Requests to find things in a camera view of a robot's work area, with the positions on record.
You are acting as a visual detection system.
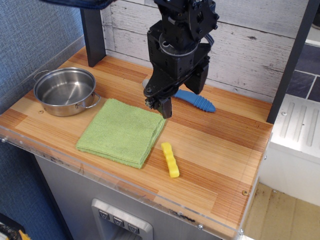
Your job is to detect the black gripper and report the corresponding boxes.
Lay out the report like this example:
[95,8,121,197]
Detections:
[144,43,211,119]

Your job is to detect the blue handled metal spoon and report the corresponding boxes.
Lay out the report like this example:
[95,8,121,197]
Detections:
[145,89,216,118]

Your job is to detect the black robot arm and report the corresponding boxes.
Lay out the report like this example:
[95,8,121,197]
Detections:
[143,0,220,119]

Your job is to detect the yellow toy vegetable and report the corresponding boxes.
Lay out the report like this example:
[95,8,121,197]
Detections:
[161,142,180,178]

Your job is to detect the green folded cloth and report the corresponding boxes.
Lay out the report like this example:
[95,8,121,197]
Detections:
[75,99,166,169]

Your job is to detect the stainless steel pot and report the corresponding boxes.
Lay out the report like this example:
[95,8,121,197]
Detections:
[33,67,101,117]

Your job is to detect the white grooved side appliance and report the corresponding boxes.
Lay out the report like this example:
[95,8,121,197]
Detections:
[259,94,320,206]

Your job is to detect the silver button panel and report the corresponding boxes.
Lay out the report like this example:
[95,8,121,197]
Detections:
[91,198,154,240]

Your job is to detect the clear acrylic edge guard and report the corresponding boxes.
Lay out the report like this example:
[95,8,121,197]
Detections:
[0,121,271,240]

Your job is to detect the dark left frame post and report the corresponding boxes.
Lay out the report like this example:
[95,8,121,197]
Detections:
[80,9,106,67]

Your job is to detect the dark frame post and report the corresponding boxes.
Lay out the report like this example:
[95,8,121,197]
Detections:
[80,9,106,67]
[266,0,320,124]

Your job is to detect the black braided cable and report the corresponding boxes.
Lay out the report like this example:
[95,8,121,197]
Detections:
[39,0,118,11]

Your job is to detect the dark right frame post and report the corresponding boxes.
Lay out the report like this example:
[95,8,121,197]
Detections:
[266,0,320,124]

